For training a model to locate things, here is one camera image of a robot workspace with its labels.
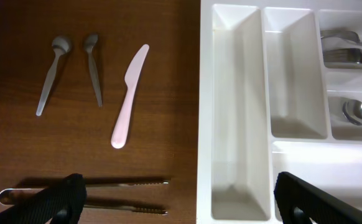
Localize small steel teaspoon right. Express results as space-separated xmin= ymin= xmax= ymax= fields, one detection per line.
xmin=83 ymin=34 xmax=103 ymax=107

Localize steel tablespoon angled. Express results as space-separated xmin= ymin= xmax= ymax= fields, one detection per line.
xmin=342 ymin=99 xmax=362 ymax=126

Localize pink plastic knife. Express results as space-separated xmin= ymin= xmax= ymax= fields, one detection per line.
xmin=111 ymin=44 xmax=149 ymax=149

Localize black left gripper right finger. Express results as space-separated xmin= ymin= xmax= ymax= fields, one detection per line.
xmin=274 ymin=172 xmax=362 ymax=224

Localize small steel teaspoon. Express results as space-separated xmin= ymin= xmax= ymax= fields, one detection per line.
xmin=36 ymin=35 xmax=72 ymax=116
xmin=83 ymin=34 xmax=103 ymax=107

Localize white plastic cutlery tray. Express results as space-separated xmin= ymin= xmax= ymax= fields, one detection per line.
xmin=196 ymin=1 xmax=362 ymax=223

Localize steel serrated tongs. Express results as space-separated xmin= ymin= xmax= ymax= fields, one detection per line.
xmin=0 ymin=180 xmax=169 ymax=216

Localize small steel teaspoon left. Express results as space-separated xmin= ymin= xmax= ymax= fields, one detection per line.
xmin=36 ymin=35 xmax=72 ymax=116

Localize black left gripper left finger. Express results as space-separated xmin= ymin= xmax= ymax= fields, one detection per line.
xmin=0 ymin=174 xmax=86 ymax=224

